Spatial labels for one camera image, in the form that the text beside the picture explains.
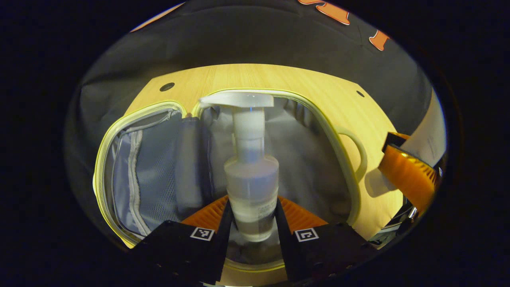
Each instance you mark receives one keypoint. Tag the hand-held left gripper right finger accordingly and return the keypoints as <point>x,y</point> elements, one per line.
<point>287,251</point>

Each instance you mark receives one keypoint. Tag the white pump bottle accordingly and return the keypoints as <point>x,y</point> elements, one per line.
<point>251,179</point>

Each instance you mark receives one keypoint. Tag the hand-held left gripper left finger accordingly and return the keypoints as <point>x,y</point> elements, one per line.
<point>221,251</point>

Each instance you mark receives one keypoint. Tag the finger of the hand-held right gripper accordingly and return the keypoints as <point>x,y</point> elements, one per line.
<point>410,179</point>

